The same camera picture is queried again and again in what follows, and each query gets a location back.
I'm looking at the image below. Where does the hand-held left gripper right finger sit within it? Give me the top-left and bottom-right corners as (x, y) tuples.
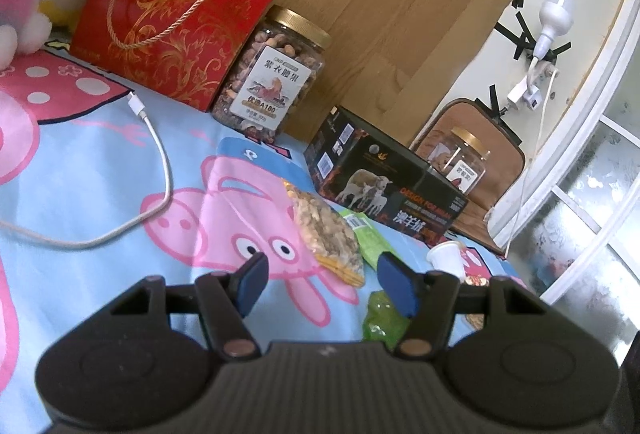
(376, 251), (543, 360)

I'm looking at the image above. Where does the clear mixed nut packet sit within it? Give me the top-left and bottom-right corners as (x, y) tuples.
(280, 178), (366, 287)

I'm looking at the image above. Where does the wood-pattern board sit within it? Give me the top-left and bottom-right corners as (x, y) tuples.
(200, 0), (518, 155)

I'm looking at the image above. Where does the black sheep-print box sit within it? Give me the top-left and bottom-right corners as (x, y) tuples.
(304, 105), (470, 247)

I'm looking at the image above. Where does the small red snack packet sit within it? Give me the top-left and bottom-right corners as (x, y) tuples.
(457, 274), (493, 330)

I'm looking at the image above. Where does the white jelly cup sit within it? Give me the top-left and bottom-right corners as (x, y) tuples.
(426, 241), (465, 279)

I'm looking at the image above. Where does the gold-lid cashew jar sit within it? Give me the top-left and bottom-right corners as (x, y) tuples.
(211, 6), (332, 142)

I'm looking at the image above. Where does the white usb charger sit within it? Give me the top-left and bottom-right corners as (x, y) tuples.
(506, 77), (543, 110)

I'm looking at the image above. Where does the white charger cable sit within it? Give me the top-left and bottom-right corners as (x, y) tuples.
(485, 62), (557, 227)

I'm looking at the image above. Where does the green snack packet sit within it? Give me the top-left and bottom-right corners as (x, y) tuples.
(362, 290), (416, 344)
(340, 210), (396, 271)

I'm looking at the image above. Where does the white window frame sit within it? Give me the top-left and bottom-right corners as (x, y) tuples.
(487, 0), (640, 330)

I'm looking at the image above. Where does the red gift box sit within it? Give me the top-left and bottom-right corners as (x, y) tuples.
(70, 0), (295, 113)

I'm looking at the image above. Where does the cartoon pig printed blanket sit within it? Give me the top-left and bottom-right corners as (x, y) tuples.
(0, 27), (531, 365)

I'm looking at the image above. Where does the brown seat cushion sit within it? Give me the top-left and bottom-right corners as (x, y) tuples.
(410, 98), (526, 255)

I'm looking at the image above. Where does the white bulb lamp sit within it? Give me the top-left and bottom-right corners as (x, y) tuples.
(531, 0), (576, 60)

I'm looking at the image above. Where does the white charging cable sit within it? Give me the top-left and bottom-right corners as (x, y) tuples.
(0, 90), (173, 250)

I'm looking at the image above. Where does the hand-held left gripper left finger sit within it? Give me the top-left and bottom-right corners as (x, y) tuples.
(107, 251), (271, 360)

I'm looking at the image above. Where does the gold-lid pecan jar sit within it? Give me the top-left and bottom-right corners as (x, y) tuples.
(429, 127), (493, 195)

